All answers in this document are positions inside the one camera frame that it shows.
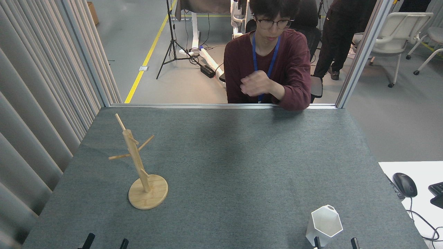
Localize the white hexagonal cup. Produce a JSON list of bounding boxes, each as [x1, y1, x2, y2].
[[306, 205, 344, 248]]

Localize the wooden cup rack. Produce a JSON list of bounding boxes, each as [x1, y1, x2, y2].
[[108, 113, 169, 210]]

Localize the person's hand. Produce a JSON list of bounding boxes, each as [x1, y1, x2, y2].
[[240, 70, 277, 99]]

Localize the white side table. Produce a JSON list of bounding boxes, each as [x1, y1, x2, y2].
[[378, 161, 443, 249]]

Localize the black computer mouse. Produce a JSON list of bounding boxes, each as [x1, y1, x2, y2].
[[392, 173, 418, 198]]

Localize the black keyboard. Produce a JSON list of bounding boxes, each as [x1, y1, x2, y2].
[[428, 182, 443, 209]]

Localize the beige curtain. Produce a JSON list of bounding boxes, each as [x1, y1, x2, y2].
[[0, 0, 122, 249]]

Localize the black office chair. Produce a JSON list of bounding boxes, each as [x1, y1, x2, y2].
[[245, 0, 323, 103]]

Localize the seated person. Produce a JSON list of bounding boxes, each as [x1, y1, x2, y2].
[[223, 0, 312, 111]]

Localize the standing person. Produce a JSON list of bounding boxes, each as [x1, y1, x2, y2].
[[313, 0, 378, 81]]

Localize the black tripod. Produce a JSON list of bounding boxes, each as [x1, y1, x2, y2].
[[156, 0, 201, 80]]

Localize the white armchair on wheels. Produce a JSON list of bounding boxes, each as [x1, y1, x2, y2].
[[351, 12, 434, 88]]

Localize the black glasses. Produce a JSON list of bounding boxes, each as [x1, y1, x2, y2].
[[254, 16, 295, 30]]

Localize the desk with white legs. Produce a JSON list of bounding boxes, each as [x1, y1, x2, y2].
[[175, 0, 232, 82]]

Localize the grey chair on wheels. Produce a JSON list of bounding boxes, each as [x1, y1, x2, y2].
[[406, 27, 443, 75]]

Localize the cardboard box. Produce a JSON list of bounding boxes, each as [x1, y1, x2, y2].
[[87, 2, 100, 25]]

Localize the black mouse cable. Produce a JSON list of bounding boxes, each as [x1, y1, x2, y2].
[[405, 197, 443, 242]]

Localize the silver table rail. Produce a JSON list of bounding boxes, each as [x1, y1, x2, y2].
[[110, 103, 337, 110]]

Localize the silver frame post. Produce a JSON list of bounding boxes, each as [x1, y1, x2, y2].
[[335, 0, 395, 109]]

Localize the blue lanyard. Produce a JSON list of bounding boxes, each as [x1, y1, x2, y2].
[[252, 32, 281, 103]]

